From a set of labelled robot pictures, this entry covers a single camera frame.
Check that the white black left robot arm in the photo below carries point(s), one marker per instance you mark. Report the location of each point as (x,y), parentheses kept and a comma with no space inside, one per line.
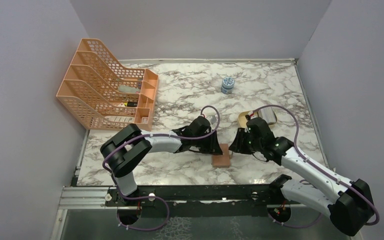
(126,149)

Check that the tan leather card holder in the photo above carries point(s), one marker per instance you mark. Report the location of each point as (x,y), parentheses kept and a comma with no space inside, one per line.
(224,160)

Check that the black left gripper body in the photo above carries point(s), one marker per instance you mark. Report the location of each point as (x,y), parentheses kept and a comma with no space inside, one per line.
(202,144)

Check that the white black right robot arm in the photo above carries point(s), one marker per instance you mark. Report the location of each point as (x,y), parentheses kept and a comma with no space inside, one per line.
(348,204)

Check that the orange plastic file organizer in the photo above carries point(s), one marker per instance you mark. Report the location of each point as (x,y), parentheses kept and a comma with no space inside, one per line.
(95,83)

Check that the small blue white jar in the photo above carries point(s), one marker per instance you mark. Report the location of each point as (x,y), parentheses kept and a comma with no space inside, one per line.
(227,85)

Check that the yellow black marker pen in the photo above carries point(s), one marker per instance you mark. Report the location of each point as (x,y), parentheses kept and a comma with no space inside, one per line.
(128,104)

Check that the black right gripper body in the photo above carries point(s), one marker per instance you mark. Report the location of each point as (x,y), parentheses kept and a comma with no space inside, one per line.
(253,145)

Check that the white boxes in organizer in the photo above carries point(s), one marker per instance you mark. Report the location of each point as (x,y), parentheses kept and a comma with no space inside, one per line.
(120,119)

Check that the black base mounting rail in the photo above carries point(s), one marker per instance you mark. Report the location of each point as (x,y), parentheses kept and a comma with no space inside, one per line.
(194,201)

